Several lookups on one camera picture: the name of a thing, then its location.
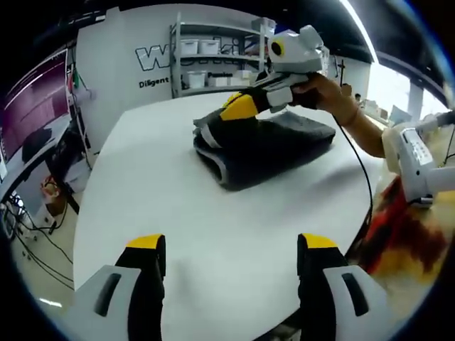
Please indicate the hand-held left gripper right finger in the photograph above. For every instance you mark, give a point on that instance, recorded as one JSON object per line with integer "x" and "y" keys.
{"x": 316, "y": 277}

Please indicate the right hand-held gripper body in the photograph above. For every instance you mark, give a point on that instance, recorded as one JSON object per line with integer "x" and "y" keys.
{"x": 298, "y": 53}

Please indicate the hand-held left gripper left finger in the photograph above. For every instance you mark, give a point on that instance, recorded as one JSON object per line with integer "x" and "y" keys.
{"x": 145, "y": 277}

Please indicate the grey towel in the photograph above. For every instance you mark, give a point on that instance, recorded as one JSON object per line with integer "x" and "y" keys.
{"x": 284, "y": 152}

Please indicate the person's right hand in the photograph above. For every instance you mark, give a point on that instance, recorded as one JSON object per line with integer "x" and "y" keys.
{"x": 330, "y": 99}

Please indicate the grey metal shelving rack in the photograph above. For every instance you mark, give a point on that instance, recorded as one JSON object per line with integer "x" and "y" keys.
{"x": 213, "y": 90}

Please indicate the translucent lidded storage bin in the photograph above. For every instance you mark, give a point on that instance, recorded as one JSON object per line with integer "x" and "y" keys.
{"x": 261, "y": 26}

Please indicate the black upright stand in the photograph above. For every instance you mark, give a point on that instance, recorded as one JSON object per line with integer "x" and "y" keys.
{"x": 342, "y": 72}

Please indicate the ceiling light strip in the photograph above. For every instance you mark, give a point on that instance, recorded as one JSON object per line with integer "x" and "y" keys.
{"x": 362, "y": 32}

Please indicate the metal shelf with white bins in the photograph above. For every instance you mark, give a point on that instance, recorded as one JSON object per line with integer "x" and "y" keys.
{"x": 190, "y": 48}

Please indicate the white table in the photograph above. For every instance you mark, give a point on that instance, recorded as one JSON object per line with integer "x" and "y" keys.
{"x": 177, "y": 213}

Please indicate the person's patterned yellow shirt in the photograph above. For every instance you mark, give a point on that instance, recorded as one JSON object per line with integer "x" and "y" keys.
{"x": 409, "y": 241}

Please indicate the cardboard box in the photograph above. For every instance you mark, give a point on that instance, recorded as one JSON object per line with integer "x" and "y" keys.
{"x": 55, "y": 199}

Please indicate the white chest device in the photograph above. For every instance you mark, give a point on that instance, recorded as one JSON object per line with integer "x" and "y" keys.
{"x": 414, "y": 167}

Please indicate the white pole stand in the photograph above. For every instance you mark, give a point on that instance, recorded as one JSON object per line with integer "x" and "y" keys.
{"x": 81, "y": 124}

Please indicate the small red green flag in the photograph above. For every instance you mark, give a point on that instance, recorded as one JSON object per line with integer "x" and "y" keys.
{"x": 76, "y": 78}

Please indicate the white side desk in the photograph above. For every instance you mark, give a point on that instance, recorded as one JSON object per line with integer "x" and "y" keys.
{"x": 53, "y": 142}

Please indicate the black bag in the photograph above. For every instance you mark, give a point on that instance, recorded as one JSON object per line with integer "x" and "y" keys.
{"x": 35, "y": 144}

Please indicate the monitor with purple screen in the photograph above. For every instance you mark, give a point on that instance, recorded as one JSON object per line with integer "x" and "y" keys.
{"x": 32, "y": 99}

